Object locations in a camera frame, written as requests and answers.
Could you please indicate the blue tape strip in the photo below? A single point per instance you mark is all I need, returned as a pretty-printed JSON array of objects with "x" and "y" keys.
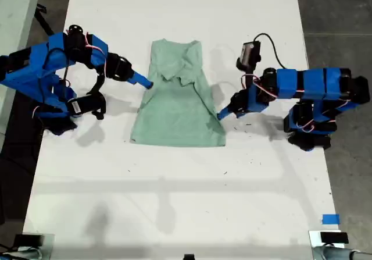
[{"x": 330, "y": 219}]

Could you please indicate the grey and black camera box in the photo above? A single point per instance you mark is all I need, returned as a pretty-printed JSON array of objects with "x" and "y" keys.
[{"x": 248, "y": 53}]

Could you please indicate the small black box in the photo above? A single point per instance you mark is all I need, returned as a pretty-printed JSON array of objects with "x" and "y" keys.
[
  {"x": 334, "y": 238},
  {"x": 28, "y": 240}
]

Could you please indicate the pale green T-shirt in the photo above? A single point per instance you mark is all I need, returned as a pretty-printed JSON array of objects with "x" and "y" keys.
[{"x": 174, "y": 114}]

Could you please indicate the black camera stalk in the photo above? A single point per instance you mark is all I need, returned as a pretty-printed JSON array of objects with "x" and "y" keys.
[
  {"x": 98, "y": 82},
  {"x": 252, "y": 76}
]

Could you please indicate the white side table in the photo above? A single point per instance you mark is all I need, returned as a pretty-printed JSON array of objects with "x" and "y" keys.
[{"x": 14, "y": 15}]

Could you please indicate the blue and black arm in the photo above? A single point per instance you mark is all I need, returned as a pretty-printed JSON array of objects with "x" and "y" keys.
[
  {"x": 32, "y": 71},
  {"x": 314, "y": 82}
]

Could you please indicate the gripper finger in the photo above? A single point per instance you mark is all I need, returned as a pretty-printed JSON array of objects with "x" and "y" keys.
[
  {"x": 141, "y": 77},
  {"x": 228, "y": 110},
  {"x": 139, "y": 83},
  {"x": 231, "y": 115}
]

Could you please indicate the black camera box with label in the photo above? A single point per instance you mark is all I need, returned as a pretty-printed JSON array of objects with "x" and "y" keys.
[{"x": 84, "y": 106}]

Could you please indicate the black stand leg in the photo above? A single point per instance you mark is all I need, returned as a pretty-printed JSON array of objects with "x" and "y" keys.
[{"x": 43, "y": 20}]

